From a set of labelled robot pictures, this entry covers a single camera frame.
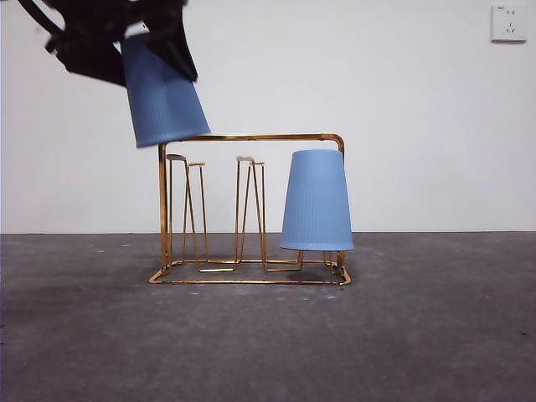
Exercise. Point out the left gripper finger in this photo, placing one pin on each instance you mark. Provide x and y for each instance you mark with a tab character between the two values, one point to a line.
96	63
173	46

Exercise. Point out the blue ribbed plastic cup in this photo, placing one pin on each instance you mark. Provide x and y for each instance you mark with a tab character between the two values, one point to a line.
316	209
165	100

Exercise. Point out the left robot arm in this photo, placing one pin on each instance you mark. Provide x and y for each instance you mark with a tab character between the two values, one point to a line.
104	12

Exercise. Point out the white wall socket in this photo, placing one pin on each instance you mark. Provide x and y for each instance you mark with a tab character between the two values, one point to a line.
508	23

